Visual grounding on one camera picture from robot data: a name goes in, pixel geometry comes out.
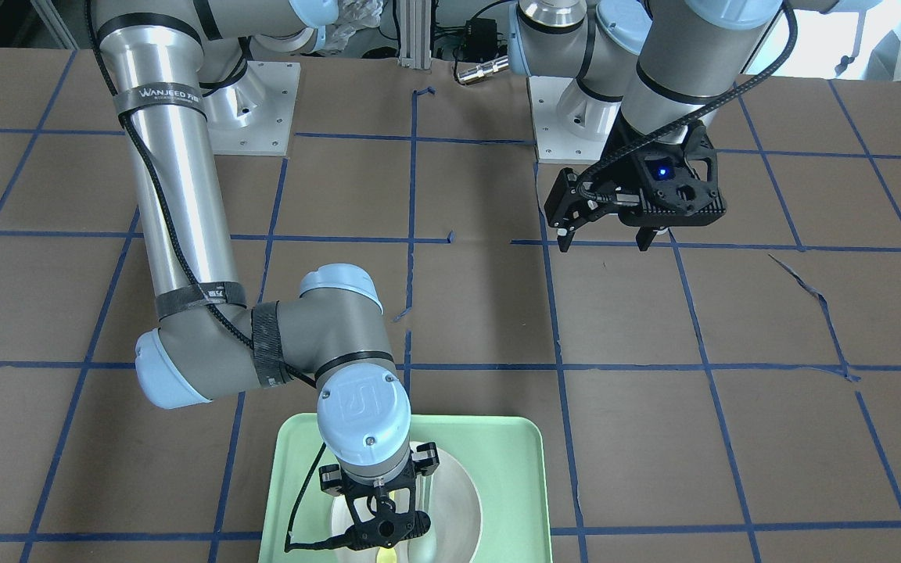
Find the yellow plastic fork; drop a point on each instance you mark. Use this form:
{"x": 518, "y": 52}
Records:
{"x": 386, "y": 555}

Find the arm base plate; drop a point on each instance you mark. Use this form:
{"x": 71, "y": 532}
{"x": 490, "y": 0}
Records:
{"x": 253, "y": 116}
{"x": 571, "y": 127}

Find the mint green tray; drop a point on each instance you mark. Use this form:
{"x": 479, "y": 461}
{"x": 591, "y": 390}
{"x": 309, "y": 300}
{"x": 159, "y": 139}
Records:
{"x": 504, "y": 456}

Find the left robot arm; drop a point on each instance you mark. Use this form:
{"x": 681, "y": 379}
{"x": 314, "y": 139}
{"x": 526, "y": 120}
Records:
{"x": 668, "y": 66}

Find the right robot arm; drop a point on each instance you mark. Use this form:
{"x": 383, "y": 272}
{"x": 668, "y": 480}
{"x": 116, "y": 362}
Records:
{"x": 209, "y": 343}

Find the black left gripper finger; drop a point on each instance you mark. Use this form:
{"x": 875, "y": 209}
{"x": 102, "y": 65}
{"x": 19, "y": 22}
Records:
{"x": 566, "y": 209}
{"x": 645, "y": 237}

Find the white round plate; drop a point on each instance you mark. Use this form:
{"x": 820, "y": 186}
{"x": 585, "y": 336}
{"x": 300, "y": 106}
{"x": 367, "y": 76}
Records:
{"x": 451, "y": 500}

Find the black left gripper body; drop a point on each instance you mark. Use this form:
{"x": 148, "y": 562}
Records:
{"x": 617, "y": 173}

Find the aluminium frame post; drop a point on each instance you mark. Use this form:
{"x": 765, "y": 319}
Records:
{"x": 415, "y": 34}

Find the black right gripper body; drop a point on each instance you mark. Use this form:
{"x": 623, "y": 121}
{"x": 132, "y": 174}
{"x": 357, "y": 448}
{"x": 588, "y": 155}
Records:
{"x": 331, "y": 478}

